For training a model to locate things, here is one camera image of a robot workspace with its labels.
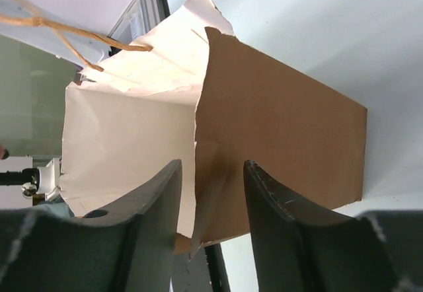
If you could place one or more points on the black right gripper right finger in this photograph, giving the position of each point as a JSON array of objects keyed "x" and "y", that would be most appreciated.
[{"x": 299, "y": 245}]

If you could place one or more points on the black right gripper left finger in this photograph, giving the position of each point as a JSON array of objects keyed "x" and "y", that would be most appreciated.
[{"x": 126, "y": 245}]

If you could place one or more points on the brown paper bag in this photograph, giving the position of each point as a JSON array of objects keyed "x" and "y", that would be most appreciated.
[{"x": 190, "y": 90}]

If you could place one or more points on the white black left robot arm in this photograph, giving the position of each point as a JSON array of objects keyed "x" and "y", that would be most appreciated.
[{"x": 38, "y": 181}]

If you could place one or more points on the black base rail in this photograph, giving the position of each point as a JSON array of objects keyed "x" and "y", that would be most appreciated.
[{"x": 204, "y": 272}]

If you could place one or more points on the aluminium corner post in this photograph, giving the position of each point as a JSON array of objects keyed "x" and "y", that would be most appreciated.
[{"x": 139, "y": 18}]

